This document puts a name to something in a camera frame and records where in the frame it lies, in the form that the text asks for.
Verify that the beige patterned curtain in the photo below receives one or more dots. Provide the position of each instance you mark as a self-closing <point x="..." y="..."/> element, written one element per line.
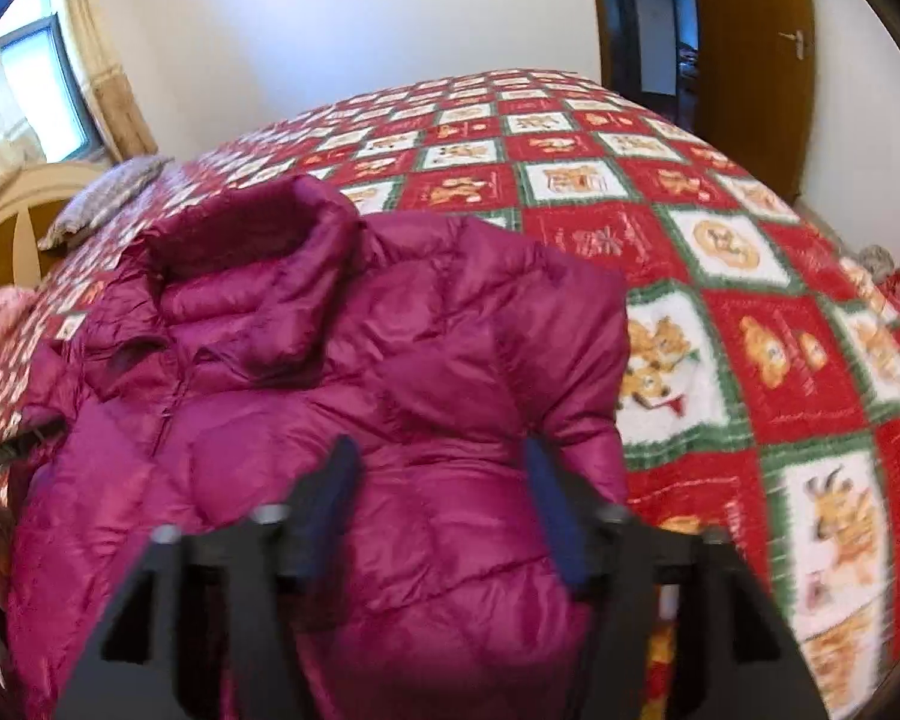
<point x="102" y="81"/>

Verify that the beige wooden headboard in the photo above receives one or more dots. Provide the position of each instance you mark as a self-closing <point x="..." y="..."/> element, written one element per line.
<point x="27" y="206"/>

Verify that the silver door handle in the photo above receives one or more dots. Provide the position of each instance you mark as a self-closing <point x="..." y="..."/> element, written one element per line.
<point x="797" y="40"/>

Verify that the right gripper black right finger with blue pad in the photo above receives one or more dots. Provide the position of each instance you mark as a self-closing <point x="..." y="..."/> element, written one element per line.
<point x="734" y="655"/>

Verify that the striped grey pillow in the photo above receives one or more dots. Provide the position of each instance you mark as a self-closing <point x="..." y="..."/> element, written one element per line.
<point x="96" y="204"/>

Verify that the brown wooden door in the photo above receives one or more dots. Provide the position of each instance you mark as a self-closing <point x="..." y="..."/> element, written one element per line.
<point x="754" y="97"/>

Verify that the window with dark frame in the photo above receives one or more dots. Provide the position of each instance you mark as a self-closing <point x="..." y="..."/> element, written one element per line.
<point x="42" y="80"/>

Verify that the magenta quilted down jacket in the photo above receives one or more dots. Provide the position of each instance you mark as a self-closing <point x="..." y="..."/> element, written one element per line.
<point x="238" y="339"/>

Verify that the red green patchwork bedspread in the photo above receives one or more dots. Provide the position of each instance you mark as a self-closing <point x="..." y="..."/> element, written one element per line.
<point x="761" y="391"/>

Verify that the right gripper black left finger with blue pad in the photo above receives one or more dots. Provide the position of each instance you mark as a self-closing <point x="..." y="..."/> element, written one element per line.
<point x="199" y="624"/>

